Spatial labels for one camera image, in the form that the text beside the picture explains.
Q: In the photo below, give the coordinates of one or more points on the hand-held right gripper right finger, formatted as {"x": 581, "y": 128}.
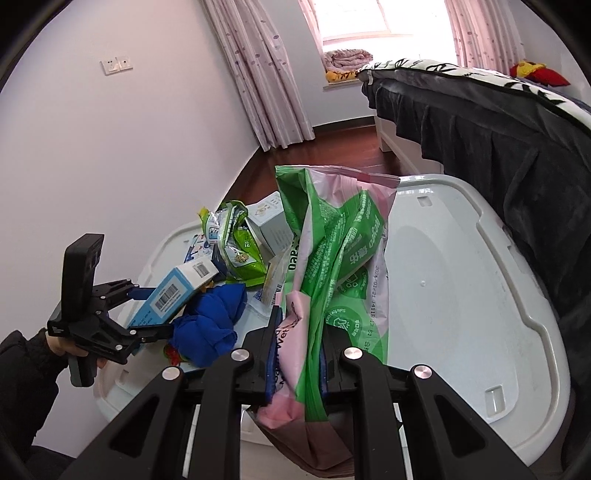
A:
{"x": 333, "y": 369}

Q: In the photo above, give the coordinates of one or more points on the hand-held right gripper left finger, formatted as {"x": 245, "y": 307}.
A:
{"x": 264, "y": 364}

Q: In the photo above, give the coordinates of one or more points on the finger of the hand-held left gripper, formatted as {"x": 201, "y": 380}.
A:
{"x": 134, "y": 337}
{"x": 117, "y": 291}

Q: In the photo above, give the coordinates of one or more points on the blue white barcode box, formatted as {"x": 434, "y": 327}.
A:
{"x": 173, "y": 290}

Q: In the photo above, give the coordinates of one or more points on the green pink wet wipe bag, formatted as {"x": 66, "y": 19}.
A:
{"x": 341, "y": 258}

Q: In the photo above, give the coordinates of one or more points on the pale blue gold print box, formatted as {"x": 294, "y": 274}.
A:
{"x": 270, "y": 226}

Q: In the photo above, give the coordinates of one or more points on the person's left hand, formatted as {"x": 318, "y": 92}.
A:
{"x": 55, "y": 344}

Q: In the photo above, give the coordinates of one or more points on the blue cloth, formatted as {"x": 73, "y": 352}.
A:
{"x": 210, "y": 323}

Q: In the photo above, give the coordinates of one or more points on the green snack packet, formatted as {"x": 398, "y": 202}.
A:
{"x": 242, "y": 249}

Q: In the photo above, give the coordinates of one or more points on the white plastic storage bin lid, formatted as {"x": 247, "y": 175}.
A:
{"x": 461, "y": 295}

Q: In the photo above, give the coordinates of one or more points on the pink dotted curtain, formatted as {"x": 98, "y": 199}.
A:
{"x": 263, "y": 83}
{"x": 485, "y": 32}

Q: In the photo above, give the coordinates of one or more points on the dark bed skirt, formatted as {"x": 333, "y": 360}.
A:
{"x": 498, "y": 147}

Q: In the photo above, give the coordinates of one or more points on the white window sill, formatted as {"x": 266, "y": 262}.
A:
{"x": 341, "y": 85}

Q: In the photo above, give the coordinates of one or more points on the yellow striped blanket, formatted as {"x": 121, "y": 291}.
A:
{"x": 341, "y": 75}

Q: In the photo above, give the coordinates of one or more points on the folded pink quilt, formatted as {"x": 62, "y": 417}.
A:
{"x": 347, "y": 57}

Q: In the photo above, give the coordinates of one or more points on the black white printed blanket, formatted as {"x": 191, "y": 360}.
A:
{"x": 498, "y": 79}

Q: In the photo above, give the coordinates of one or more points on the window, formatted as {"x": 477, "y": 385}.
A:
{"x": 351, "y": 18}

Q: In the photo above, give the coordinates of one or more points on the red yellow plush toy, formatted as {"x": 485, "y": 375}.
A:
{"x": 540, "y": 74}

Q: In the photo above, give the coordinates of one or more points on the white bed frame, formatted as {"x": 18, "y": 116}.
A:
{"x": 397, "y": 138}

